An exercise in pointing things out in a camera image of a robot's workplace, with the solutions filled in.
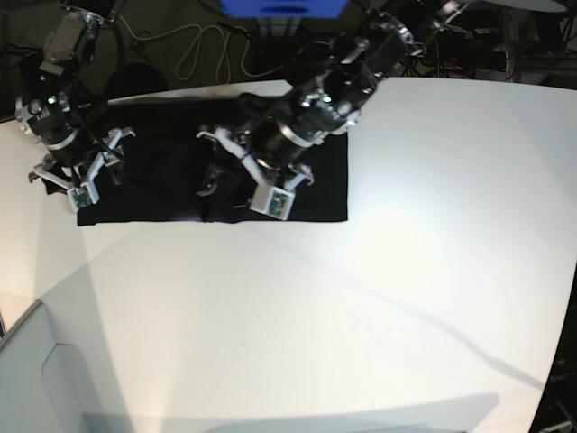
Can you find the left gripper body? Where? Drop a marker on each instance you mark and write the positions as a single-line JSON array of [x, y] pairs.
[[261, 155]]

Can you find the black T-shirt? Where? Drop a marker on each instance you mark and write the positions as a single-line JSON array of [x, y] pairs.
[[168, 175]]

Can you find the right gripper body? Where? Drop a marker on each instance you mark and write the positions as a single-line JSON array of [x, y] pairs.
[[79, 161]]

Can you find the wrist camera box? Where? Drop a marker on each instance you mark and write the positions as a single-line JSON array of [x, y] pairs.
[[272, 201], [84, 196]]

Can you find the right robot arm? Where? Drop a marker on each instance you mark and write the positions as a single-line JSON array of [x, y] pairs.
[[57, 112]]

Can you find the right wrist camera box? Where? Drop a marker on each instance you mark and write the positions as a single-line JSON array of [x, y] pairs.
[[84, 196]]

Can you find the blue box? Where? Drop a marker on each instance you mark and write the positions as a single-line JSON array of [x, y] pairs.
[[324, 9]]

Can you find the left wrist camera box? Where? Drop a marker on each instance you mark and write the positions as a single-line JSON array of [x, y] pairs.
[[272, 201]]

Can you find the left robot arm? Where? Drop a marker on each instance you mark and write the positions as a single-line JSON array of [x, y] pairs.
[[329, 102]]

